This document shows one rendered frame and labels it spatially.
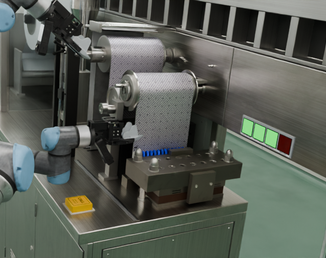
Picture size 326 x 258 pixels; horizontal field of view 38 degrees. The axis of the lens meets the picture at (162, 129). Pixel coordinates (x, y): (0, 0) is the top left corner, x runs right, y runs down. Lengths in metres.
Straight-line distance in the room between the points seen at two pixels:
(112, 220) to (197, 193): 0.32
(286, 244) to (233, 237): 1.67
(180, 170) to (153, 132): 0.21
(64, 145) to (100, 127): 0.14
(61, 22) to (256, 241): 2.29
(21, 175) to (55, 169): 0.41
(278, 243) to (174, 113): 1.89
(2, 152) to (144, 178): 0.54
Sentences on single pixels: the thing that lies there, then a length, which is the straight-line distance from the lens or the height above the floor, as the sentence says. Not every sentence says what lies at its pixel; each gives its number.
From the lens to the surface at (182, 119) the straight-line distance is 1.82.
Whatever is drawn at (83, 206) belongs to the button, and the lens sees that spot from 1.59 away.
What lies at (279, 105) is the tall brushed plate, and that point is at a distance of 1.59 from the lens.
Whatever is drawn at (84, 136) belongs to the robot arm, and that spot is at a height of 1.12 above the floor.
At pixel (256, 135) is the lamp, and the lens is 1.67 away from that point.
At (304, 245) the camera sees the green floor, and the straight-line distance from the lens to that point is 3.54.
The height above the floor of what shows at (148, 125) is 1.14.
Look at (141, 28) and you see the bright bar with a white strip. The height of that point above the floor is 1.45.
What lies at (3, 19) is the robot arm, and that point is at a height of 1.50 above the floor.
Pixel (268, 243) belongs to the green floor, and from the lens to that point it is 3.46.
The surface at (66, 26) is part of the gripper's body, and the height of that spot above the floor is 1.47.
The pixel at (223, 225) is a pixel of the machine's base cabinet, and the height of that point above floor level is 0.82.
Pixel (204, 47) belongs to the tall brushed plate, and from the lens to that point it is 1.90.
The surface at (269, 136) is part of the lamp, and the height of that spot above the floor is 1.19.
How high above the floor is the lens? 1.65
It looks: 17 degrees down
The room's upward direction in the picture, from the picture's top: 6 degrees clockwise
